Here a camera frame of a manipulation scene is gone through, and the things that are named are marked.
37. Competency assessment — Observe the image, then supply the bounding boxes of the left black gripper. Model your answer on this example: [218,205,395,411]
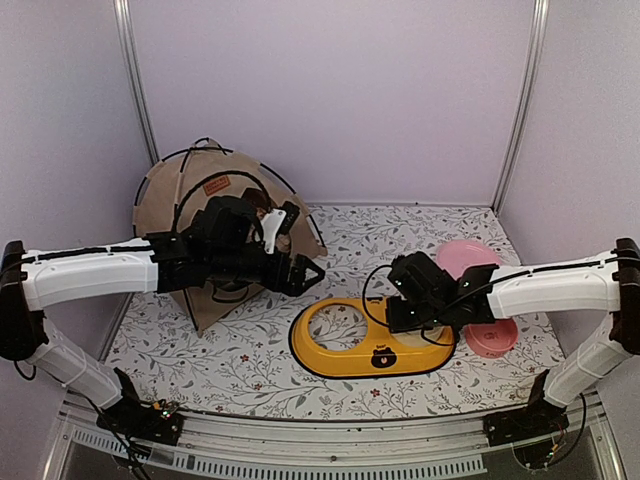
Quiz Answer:
[208,245,326,296]

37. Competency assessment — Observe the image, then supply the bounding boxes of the left aluminium frame post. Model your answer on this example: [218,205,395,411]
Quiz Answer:
[113,0,160,165]

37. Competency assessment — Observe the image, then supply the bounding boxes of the pink flat plate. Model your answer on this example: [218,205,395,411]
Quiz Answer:
[435,240,501,279]

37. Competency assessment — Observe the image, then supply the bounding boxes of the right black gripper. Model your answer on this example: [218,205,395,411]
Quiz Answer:
[385,298,448,335]

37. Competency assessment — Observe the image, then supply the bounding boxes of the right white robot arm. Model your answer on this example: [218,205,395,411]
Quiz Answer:
[386,238,639,436]

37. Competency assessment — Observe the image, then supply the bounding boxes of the brown patterned pet cushion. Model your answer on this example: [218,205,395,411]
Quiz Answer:
[243,188,299,253]

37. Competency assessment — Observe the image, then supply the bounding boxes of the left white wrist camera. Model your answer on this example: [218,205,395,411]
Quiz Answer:
[256,201,300,254]

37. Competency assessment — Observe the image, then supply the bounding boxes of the beige fabric pet tent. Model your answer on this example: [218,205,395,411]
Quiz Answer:
[132,138,328,335]

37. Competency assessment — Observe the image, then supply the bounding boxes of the pink cat-ear bowl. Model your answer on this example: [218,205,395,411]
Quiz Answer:
[464,318,519,359]

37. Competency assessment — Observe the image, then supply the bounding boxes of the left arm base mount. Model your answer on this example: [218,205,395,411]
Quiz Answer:
[96,368,184,446]

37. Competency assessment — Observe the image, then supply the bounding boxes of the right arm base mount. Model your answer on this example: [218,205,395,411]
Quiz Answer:
[482,370,569,470]

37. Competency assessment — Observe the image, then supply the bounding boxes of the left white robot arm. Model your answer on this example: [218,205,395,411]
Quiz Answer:
[1,196,325,434]

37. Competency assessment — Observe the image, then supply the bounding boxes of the cream small bowl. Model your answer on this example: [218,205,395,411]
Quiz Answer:
[394,327,453,348]

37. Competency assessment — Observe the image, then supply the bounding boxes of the front aluminium table rail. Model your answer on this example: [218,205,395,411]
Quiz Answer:
[44,392,627,479]

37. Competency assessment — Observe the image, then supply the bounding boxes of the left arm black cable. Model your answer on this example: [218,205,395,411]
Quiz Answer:
[171,169,271,236]

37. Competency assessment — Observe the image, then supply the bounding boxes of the yellow double bowl holder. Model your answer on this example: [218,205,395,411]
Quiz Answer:
[289,297,458,380]

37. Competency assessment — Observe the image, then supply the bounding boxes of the aluminium frame post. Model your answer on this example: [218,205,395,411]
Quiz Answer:
[113,0,160,165]
[491,0,550,217]

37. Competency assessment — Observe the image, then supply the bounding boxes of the right aluminium frame post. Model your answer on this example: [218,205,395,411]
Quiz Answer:
[491,0,550,217]

